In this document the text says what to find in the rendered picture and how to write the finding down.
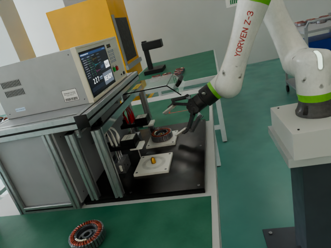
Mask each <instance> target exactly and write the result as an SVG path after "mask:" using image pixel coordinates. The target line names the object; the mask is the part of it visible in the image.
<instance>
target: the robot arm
mask: <svg viewBox="0 0 331 248"><path fill-rule="evenodd" d="M262 21H263V22H264V23H265V25H266V27H267V29H268V32H269V34H270V36H271V38H272V40H273V43H274V45H275V48H276V50H277V53H278V56H279V58H280V61H281V64H282V67H283V70H284V71H285V72H286V73H287V74H289V75H291V76H293V77H294V78H295V82H296V93H297V96H298V105H297V108H296V110H295V113H296V115H297V116H298V117H301V118H305V119H321V118H327V117H330V116H331V51H330V50H328V49H321V48H309V47H308V45H307V44H306V43H305V41H304V39H303V38H302V36H301V35H300V33H299V31H298V30H297V28H296V26H295V24H294V22H293V21H292V19H291V17H290V15H289V13H288V10H287V8H286V6H285V4H284V2H283V0H238V1H237V7H236V12H235V17H234V23H233V28H232V33H231V37H230V41H229V45H228V48H227V51H226V55H225V58H224V61H223V63H222V66H221V69H220V71H219V73H218V74H217V75H216V76H215V77H214V78H213V79H212V80H211V81H210V82H208V83H207V84H206V85H205V86H203V87H202V88H201V89H200V90H199V93H198V94H196V95H195V96H194V97H193V98H191V97H190V95H189V94H186V95H185V96H181V97H176V98H172V99H171V101H172V103H171V104H170V105H169V106H168V107H167V109H166V110H165V111H164V112H163V114H165V115H166V114H167V113H168V112H170V111H171V110H172V109H173V108H175V107H176V106H175V105H179V106H186V108H187V109H188V111H189V113H190V118H189V122H188V125H187V127H185V128H183V129H182V130H181V131H179V132H178V133H177V134H175V136H179V135H181V134H185V133H187V132H188V131H189V132H194V131H195V129H196V127H197V125H198V123H199V121H200V120H201V119H202V118H203V115H202V114H201V113H200V111H201V110H202V109H204V108H205V107H206V106H207V105H209V106H211V105H212V104H213V103H215V102H216V101H217V100H219V99H220V98H222V97H223V98H233V97H235V96H236V95H238V94H239V93H240V91H241V88H242V84H243V78H244V74H245V70H246V66H247V63H248V59H249V56H250V53H251V49H252V46H253V44H254V41H255V38H256V35H257V33H258V30H259V28H260V26H261V23H262ZM184 99H188V103H181V102H176V101H180V100H184ZM196 114H198V115H197V118H196V120H195V121H194V117H195V115H196ZM193 121H194V123H193Z"/></svg>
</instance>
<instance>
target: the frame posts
mask: <svg viewBox="0 0 331 248"><path fill-rule="evenodd" d="M128 96H129V95H128V94H126V95H122V98H123V101H124V100H125V99H126V98H127V97H128ZM139 97H140V100H141V104H142V107H143V111H144V113H145V114H147V113H149V116H150V118H151V120H153V119H152V116H151V112H150V109H149V105H148V101H147V98H146V94H145V91H142V92H140V93H139ZM128 107H129V108H130V109H131V111H132V113H133V115H134V112H133V109H132V105H131V103H130V104H129V106H128ZM134 117H135V115H134ZM90 132H91V134H92V137H93V140H94V142H95V145H96V148H97V150H98V153H99V156H100V158H101V161H102V163H103V166H104V169H105V171H106V174H107V177H108V179H109V182H110V185H111V187H112V190H113V193H114V195H115V198H118V197H120V198H121V197H123V196H124V194H125V191H124V189H123V186H122V183H121V180H120V177H119V175H118V172H117V169H116V166H115V163H114V161H113V158H112V155H111V152H110V149H109V147H108V144H107V141H106V138H105V135H104V133H103V130H102V127H101V126H96V127H93V128H92V129H91V130H90ZM64 136H65V138H66V141H67V143H68V146H69V148H70V150H71V153H72V155H73V158H74V160H75V162H76V165H77V167H78V170H79V172H80V174H81V177H82V179H83V181H84V184H85V186H86V189H87V191H88V193H89V196H90V198H91V200H92V201H94V200H99V197H100V196H101V193H100V191H99V188H98V186H97V183H96V181H95V178H94V175H93V173H92V171H91V168H90V166H89V163H88V161H87V158H86V156H85V153H84V151H83V148H82V146H81V143H80V141H79V138H77V137H76V134H75V132H74V131H68V132H67V133H66V134H65V135H64Z"/></svg>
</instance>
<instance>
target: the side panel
mask: <svg viewBox="0 0 331 248"><path fill-rule="evenodd" d="M0 178H1V180H2V182H3V184H4V186H5V187H6V189H7V191H8V193H9V195H10V197H11V198H12V200H13V202H14V204H15V206H16V207H17V209H18V211H19V213H20V214H21V215H23V214H34V213H43V212H53V211H63V210H74V209H77V208H78V209H81V208H82V206H83V205H84V202H82V203H80V201H79V198H78V196H77V194H76V192H75V189H74V187H73V185H72V182H71V180H70V178H69V176H68V173H67V171H66V169H65V166H64V164H63V162H62V160H61V157H60V155H59V153H58V150H57V148H56V146H55V144H54V141H53V139H52V137H51V135H50V134H47V135H42V136H37V137H31V138H25V139H20V140H14V141H8V142H3V143H0Z"/></svg>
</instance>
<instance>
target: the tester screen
mask: <svg viewBox="0 0 331 248"><path fill-rule="evenodd" d="M79 56H80V58H81V61H82V64H83V67H84V70H85V72H86V75H87V78H88V81H89V84H90V87H91V90H92V89H93V88H94V87H96V86H97V85H99V84H100V83H102V82H103V81H104V84H105V85H104V86H103V87H101V88H100V89H98V90H97V91H96V92H94V93H93V95H96V94H97V93H98V92H100V91H101V90H102V89H104V88H105V87H106V86H108V85H109V84H110V83H112V82H113V81H115V80H113V81H111V82H110V83H108V84H107V85H106V83H105V80H104V77H103V73H104V72H106V71H108V70H109V69H111V67H110V66H109V67H107V68H105V69H104V70H101V68H100V65H99V63H101V62H103V61H105V60H108V57H107V54H106V51H105V48H104V47H101V48H98V49H95V50H92V51H89V52H86V53H84V54H81V55H79ZM97 76H99V79H100V82H98V83H97V84H94V82H93V79H94V78H95V77H97ZM92 92H93V90H92Z"/></svg>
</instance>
